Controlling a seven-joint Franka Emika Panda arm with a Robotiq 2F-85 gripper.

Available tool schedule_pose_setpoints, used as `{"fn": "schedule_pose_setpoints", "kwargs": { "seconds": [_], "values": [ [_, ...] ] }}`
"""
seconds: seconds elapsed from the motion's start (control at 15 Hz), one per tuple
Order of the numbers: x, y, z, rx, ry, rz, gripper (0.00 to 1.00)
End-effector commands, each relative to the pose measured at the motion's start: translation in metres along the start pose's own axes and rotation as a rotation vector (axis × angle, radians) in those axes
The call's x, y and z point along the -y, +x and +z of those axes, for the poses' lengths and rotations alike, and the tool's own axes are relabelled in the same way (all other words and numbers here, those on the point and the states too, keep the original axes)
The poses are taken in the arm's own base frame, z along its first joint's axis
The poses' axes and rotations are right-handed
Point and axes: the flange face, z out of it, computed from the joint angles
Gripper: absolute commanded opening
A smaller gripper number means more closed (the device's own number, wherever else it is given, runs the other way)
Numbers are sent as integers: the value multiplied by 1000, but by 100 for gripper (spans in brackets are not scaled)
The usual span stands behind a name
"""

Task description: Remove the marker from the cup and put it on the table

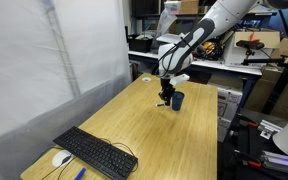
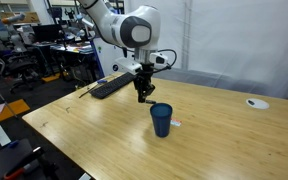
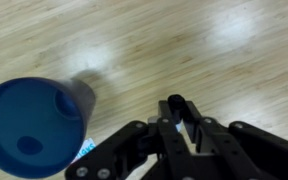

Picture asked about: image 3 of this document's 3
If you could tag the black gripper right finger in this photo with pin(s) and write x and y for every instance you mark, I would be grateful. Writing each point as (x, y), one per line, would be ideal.
(237, 150)

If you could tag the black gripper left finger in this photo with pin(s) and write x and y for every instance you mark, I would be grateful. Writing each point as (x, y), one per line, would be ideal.
(157, 150)

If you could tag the dark blue plastic cup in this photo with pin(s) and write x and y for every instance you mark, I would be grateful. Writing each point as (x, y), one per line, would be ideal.
(34, 130)

